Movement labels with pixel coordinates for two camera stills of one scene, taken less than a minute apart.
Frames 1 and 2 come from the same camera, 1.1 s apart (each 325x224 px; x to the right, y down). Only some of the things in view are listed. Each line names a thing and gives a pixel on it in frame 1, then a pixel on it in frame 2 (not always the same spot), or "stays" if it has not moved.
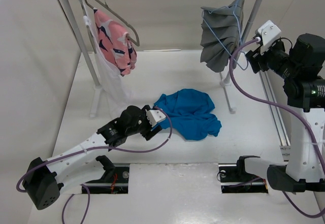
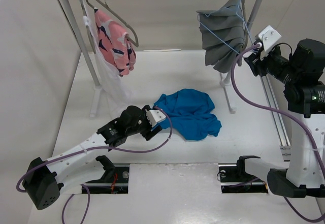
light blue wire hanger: [223, 22] → [240, 16]
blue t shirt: [190, 112] stays
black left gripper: [150, 130] stays
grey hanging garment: [221, 34] stays
